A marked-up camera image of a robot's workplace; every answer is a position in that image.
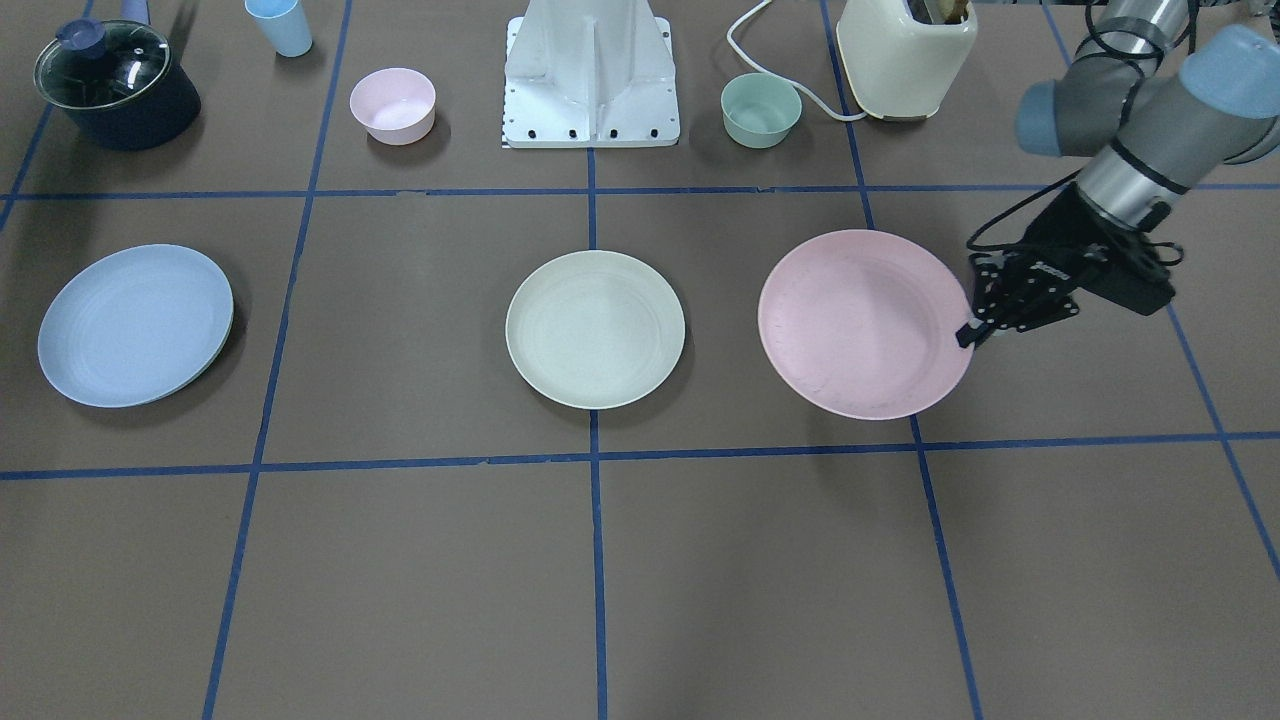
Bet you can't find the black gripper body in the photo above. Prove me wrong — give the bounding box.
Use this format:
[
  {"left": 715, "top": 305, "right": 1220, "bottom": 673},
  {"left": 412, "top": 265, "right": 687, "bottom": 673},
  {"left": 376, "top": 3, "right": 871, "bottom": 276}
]
[{"left": 972, "top": 181, "right": 1178, "bottom": 334}]

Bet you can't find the pink plate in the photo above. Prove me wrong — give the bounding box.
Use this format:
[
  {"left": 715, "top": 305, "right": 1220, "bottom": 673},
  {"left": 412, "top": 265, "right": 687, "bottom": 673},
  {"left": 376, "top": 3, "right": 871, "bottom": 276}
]
[{"left": 756, "top": 229, "right": 973, "bottom": 421}]

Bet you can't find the blue plate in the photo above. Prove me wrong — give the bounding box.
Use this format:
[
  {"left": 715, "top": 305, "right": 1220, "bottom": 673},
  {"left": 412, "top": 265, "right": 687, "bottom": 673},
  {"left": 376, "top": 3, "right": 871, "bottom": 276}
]
[{"left": 37, "top": 243, "right": 234, "bottom": 409}]

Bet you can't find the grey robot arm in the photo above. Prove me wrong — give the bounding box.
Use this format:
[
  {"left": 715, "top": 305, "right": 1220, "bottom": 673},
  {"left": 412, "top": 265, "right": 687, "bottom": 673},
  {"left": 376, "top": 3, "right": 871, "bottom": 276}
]
[{"left": 956, "top": 1, "right": 1279, "bottom": 348}]

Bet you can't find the cream kitchen appliance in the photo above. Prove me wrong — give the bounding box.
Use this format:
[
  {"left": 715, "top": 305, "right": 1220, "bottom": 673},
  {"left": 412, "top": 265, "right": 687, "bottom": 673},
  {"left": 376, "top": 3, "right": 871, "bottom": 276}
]
[{"left": 836, "top": 1, "right": 979, "bottom": 122}]

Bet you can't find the green bowl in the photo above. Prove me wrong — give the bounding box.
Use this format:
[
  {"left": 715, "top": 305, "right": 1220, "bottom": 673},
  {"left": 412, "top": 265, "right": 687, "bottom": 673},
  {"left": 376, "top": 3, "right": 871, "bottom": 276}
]
[{"left": 719, "top": 73, "right": 803, "bottom": 149}]

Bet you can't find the beige plate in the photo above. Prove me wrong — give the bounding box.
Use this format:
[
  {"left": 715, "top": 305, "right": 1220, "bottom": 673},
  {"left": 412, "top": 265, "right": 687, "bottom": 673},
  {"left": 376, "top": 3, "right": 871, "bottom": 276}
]
[{"left": 506, "top": 250, "right": 687, "bottom": 410}]

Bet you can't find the pink bowl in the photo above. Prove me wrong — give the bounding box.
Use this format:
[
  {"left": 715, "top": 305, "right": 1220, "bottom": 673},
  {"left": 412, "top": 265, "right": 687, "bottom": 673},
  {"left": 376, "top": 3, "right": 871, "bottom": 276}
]
[{"left": 349, "top": 67, "right": 436, "bottom": 146}]

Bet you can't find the light blue cup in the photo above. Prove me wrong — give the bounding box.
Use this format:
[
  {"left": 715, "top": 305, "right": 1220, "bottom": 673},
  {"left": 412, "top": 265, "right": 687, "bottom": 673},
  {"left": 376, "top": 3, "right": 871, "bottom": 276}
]
[{"left": 244, "top": 0, "right": 314, "bottom": 58}]

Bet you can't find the dark pot with glass lid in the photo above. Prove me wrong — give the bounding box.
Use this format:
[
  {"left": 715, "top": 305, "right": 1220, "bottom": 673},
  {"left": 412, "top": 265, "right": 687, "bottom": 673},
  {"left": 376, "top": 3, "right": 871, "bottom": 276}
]
[{"left": 32, "top": 1, "right": 202, "bottom": 151}]

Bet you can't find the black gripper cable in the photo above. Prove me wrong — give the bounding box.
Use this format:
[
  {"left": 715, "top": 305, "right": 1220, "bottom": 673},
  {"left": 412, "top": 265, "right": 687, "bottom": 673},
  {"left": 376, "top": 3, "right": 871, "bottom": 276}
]
[{"left": 966, "top": 181, "right": 1185, "bottom": 266}]

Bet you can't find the white power cable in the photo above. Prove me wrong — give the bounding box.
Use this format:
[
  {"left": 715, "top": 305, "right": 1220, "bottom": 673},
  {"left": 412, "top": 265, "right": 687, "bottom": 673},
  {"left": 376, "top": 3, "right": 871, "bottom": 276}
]
[{"left": 726, "top": 0, "right": 867, "bottom": 123}]

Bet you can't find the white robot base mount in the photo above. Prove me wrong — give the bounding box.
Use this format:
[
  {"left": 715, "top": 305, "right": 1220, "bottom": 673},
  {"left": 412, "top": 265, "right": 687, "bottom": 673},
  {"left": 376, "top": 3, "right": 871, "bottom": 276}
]
[{"left": 502, "top": 1, "right": 681, "bottom": 149}]

